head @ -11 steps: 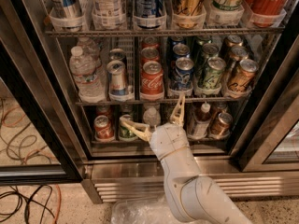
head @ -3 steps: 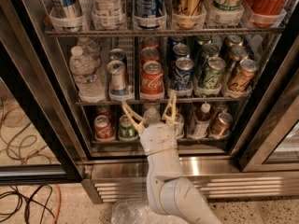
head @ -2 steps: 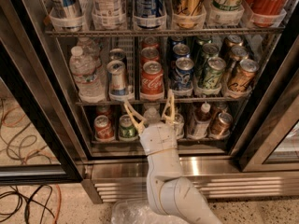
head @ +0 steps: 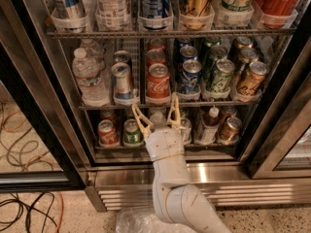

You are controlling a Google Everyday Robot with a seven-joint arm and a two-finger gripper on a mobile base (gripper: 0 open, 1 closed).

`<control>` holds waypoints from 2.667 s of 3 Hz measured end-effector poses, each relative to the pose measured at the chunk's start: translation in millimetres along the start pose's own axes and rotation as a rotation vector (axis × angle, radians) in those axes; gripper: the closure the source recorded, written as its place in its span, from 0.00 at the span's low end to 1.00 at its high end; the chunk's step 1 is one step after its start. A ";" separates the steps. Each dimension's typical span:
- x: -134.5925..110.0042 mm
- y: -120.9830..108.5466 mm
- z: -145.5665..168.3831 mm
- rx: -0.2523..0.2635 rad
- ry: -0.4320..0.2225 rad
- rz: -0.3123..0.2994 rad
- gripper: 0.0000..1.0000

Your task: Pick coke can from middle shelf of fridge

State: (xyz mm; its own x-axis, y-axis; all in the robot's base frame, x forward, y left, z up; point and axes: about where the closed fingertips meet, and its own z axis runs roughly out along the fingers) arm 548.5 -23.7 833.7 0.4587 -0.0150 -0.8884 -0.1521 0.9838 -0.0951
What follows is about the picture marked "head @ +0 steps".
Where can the front gold soda can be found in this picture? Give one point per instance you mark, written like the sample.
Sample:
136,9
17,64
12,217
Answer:
252,78

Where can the glass fridge door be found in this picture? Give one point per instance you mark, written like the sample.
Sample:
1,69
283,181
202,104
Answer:
283,115
36,73

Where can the rear silver red bull can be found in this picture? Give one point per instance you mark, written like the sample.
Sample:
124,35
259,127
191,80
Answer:
122,56

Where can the rear gold soda can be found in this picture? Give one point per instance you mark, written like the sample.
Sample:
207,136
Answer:
239,43

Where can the left glass fridge door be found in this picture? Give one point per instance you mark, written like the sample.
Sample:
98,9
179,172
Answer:
36,73

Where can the rear clear water bottle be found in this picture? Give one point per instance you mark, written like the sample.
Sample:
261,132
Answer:
93,49

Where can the clear water bottle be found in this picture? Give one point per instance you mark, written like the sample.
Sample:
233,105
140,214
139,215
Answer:
92,79
93,49

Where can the front blue pepsi can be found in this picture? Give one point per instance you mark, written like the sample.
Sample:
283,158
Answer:
189,77

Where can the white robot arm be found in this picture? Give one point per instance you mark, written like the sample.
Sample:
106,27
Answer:
175,199

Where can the bottom shelf green can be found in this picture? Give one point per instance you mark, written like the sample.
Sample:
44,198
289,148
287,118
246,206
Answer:
131,132

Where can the front silver red bull can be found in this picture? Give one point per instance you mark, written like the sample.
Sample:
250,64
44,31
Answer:
122,80

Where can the bottom shelf silver can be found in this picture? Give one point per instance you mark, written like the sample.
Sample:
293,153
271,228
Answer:
186,130

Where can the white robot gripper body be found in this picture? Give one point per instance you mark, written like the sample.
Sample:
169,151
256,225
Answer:
164,144

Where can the bottom shelf red can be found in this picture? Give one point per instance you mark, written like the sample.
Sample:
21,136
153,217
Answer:
107,133

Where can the rear green soda can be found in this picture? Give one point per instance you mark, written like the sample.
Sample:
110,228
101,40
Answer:
208,42

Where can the stainless steel fridge base grille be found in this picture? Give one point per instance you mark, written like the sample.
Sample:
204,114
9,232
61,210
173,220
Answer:
226,185

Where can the front green soda can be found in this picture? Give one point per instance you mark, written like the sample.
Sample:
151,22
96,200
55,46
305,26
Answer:
220,76

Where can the top shelf gold can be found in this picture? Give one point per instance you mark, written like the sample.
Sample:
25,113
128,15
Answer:
194,12

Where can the bottom shelf brown can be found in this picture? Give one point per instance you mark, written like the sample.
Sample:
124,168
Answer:
230,128

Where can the green soda can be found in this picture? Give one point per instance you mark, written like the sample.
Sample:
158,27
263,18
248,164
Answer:
214,54
208,42
220,76

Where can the bottom shelf juice bottle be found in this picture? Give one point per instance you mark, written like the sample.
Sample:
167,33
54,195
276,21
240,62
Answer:
207,127

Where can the right glass fridge door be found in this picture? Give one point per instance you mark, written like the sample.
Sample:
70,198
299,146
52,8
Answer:
283,115

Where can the silver red bull can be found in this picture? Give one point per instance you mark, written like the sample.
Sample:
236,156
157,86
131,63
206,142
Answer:
122,56
122,80

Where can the gold soda can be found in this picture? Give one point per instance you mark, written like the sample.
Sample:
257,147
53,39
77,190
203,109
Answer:
239,43
252,78
244,57

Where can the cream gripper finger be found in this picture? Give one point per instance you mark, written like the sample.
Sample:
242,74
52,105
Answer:
143,122
174,118

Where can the bottom shelf water bottle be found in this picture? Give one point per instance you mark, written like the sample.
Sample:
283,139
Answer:
158,120

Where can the clear plastic bag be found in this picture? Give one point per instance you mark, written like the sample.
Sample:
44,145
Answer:
144,220

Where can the blue pepsi can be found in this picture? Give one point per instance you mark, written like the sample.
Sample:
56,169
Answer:
187,53
181,42
189,77

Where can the top shelf blue silver can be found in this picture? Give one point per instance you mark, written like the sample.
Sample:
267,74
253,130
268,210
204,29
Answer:
71,11

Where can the top shelf red coke can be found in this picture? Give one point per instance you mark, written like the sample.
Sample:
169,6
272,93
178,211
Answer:
276,13

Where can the front clear water bottle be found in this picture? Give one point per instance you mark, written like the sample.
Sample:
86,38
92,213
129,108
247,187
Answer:
92,79

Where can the rear blue pepsi can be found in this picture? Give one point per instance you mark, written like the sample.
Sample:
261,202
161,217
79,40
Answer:
181,42

